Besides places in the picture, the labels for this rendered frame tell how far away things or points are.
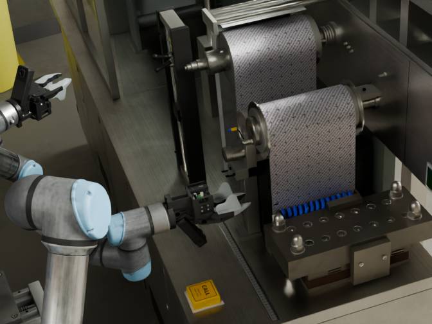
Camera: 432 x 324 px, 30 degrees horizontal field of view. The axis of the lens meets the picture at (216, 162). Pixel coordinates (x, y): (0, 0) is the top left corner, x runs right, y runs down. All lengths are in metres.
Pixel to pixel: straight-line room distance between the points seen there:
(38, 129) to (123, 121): 1.92
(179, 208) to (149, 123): 0.86
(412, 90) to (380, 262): 0.44
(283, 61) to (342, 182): 0.36
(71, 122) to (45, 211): 3.05
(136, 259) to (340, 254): 0.50
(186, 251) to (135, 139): 0.63
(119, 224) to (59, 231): 0.32
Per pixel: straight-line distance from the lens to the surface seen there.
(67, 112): 4.83
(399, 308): 2.15
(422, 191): 2.51
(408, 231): 2.08
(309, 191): 2.12
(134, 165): 2.60
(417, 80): 1.93
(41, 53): 5.62
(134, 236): 1.97
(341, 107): 2.04
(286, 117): 2.00
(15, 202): 1.72
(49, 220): 1.68
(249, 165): 2.10
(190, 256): 2.20
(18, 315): 2.28
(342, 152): 2.10
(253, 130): 2.00
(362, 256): 2.03
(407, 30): 1.94
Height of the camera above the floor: 2.33
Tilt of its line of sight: 34 degrees down
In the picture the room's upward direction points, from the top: 6 degrees counter-clockwise
